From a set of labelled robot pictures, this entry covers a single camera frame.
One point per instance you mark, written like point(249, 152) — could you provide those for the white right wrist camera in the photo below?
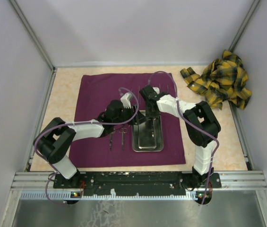
point(156, 89)

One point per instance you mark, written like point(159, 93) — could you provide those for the small steel scissors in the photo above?
point(152, 128)

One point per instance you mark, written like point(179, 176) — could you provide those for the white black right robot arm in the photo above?
point(201, 124)

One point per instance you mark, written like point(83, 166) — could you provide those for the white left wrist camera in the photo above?
point(126, 100)

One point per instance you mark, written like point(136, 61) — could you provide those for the surgical scissors steel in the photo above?
point(123, 131)

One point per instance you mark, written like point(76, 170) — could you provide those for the yellow plaid shirt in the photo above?
point(224, 79)

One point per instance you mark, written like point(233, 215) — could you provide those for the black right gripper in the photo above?
point(149, 114)

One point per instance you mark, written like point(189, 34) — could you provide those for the purple cloth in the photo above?
point(95, 93)

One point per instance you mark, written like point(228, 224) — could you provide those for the steel instrument tray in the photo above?
point(142, 140)

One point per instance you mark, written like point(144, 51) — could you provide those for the aluminium frame rail front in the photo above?
point(39, 185)

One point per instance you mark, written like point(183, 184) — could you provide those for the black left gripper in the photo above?
point(138, 118)

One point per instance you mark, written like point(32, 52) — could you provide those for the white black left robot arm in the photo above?
point(54, 141)

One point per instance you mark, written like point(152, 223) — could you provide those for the steel forceps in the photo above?
point(111, 140)

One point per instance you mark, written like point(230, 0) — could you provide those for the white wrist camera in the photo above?
point(156, 89)
point(126, 100)

